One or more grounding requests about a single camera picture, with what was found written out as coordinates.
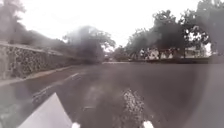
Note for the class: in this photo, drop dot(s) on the trees behind stone wall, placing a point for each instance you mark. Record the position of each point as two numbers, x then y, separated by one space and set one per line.
30 36

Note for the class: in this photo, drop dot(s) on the tree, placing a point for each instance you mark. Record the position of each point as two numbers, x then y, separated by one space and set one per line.
88 41

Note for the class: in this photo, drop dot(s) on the white building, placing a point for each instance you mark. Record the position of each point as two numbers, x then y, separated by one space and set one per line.
191 52

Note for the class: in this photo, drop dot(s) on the tall stone wall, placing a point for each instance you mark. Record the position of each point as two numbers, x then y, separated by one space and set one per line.
26 61

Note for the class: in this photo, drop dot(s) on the grey asphalt road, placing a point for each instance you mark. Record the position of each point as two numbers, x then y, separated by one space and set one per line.
160 90

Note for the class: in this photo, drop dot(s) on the pale pavement strip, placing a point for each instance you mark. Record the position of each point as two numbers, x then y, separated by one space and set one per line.
40 74

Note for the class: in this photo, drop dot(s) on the row of trees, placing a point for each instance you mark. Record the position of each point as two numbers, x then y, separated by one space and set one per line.
166 33

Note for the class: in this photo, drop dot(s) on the robot's own part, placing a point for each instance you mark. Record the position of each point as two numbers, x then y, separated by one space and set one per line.
75 125
148 124

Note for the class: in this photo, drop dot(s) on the low kerb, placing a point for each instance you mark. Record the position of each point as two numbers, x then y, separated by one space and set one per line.
166 61

